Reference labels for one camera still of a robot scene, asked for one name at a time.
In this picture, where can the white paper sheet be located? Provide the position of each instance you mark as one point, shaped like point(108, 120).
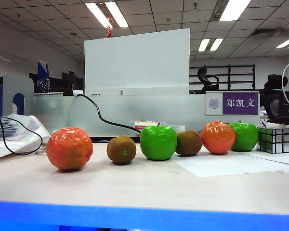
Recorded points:
point(279, 158)
point(219, 166)

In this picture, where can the black background monitor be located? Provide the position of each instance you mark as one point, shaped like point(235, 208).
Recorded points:
point(56, 84)

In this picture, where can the frosted glass desk partition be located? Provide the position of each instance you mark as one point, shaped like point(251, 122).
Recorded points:
point(159, 110)

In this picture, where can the blue edge strip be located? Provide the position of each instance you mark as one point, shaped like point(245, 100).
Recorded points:
point(144, 219)

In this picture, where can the red hanging ornament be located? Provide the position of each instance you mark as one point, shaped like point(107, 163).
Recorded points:
point(108, 30)

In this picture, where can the black shelf rack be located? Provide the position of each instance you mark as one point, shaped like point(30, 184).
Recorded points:
point(229, 80)

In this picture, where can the white printed plastic bag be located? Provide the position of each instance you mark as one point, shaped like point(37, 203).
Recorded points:
point(31, 125)

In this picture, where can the green plastic apple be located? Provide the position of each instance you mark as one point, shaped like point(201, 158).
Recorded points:
point(158, 142)
point(245, 137)

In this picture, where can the silver mirror puzzle cube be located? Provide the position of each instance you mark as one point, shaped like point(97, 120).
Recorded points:
point(277, 140)

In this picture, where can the grey metal bookend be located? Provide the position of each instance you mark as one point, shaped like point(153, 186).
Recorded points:
point(17, 84)

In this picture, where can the stack of printed papers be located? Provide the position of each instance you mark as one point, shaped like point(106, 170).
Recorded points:
point(2, 128)

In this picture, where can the white AOC monitor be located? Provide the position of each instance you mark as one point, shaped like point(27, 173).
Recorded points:
point(137, 62)

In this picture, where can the blue triangular desk ornament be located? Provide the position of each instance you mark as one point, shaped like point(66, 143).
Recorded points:
point(43, 77)

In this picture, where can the orange plastic mandarin fruit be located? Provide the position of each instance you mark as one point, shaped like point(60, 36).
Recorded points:
point(69, 148)
point(218, 137)

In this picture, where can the brown kiwi fruit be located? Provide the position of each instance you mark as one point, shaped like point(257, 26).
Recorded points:
point(121, 149)
point(188, 143)

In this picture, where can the black mesh office chair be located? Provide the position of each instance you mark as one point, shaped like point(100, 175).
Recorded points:
point(277, 106)

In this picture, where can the purple white name plate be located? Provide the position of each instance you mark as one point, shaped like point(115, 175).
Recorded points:
point(239, 103)

